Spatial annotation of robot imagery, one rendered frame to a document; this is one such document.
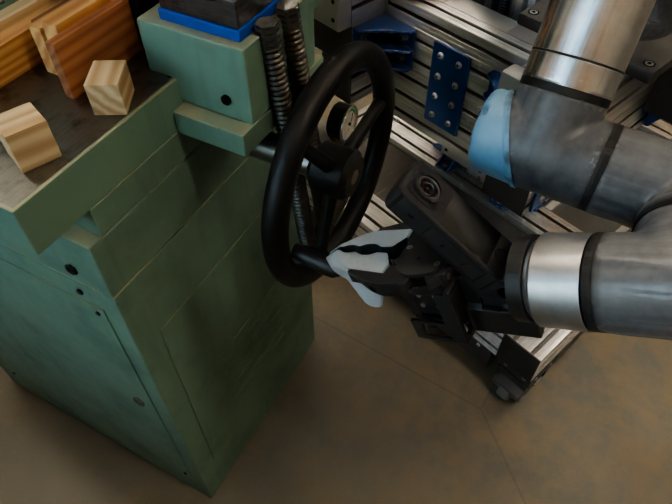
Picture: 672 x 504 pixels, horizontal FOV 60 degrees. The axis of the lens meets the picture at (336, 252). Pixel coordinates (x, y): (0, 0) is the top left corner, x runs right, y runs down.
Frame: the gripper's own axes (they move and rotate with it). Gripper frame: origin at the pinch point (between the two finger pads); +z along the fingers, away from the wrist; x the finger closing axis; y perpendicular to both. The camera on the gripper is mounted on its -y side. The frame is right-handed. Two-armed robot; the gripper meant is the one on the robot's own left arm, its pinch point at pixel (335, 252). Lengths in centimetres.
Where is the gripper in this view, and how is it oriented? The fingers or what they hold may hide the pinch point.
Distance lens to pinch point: 58.7
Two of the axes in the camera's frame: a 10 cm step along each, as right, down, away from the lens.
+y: 4.0, 7.7, 5.1
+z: -7.7, -0.3, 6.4
